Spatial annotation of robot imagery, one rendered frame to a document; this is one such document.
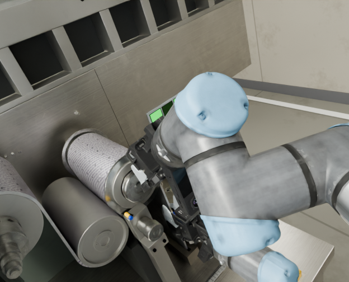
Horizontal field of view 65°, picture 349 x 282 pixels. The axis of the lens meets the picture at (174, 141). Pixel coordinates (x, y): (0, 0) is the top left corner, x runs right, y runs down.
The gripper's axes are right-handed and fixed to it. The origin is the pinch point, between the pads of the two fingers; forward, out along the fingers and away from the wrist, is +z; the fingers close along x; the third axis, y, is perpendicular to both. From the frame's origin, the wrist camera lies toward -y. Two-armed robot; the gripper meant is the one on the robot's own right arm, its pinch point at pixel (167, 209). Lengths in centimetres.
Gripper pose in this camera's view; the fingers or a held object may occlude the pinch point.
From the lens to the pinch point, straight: 77.2
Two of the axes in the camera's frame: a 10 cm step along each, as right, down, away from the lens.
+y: -2.8, -8.2, -5.1
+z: -6.4, -2.3, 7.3
